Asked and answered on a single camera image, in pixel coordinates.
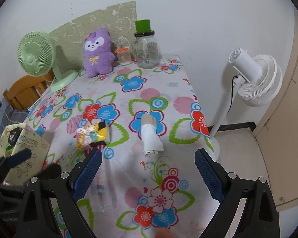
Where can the white standing fan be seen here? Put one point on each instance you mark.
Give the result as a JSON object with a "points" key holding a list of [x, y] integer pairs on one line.
{"points": [[258, 81]]}

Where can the wooden chair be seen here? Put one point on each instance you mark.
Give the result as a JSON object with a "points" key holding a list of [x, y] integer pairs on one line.
{"points": [[27, 90]]}

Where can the green desk fan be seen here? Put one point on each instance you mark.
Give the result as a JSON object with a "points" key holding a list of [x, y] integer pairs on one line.
{"points": [[36, 54]]}

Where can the cotton swab container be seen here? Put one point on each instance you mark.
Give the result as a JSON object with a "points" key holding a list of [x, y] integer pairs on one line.
{"points": [[124, 56]]}

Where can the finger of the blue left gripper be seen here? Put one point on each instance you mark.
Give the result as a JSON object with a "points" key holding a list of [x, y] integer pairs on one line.
{"points": [[19, 158]]}

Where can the beige patterned wall board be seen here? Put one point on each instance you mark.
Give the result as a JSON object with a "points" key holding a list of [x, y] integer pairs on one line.
{"points": [[69, 38]]}

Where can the right hand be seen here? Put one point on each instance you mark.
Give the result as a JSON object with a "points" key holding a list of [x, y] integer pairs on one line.
{"points": [[164, 233]]}

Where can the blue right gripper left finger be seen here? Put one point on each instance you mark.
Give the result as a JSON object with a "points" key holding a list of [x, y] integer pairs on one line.
{"points": [[84, 173]]}

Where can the glass jar green lid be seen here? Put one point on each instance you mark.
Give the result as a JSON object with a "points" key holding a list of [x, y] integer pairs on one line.
{"points": [[145, 46]]}

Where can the floral tablecloth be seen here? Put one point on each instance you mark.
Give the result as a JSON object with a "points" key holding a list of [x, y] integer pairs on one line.
{"points": [[166, 191]]}

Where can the clear plastic tissue pack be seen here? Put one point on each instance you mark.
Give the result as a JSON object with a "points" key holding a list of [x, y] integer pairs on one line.
{"points": [[102, 194]]}

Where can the purple plush toy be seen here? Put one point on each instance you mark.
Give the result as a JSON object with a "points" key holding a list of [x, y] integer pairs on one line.
{"points": [[98, 57]]}

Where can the blue striped pillow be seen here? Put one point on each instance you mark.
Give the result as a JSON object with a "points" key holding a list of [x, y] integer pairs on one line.
{"points": [[12, 116]]}

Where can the white sock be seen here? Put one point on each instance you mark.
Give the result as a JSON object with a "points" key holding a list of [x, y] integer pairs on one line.
{"points": [[151, 142]]}

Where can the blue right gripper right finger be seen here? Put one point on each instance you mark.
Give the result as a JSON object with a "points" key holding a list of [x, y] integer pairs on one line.
{"points": [[205, 166]]}

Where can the yellow cartoon tissue pack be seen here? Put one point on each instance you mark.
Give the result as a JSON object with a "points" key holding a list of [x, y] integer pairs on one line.
{"points": [[92, 135]]}

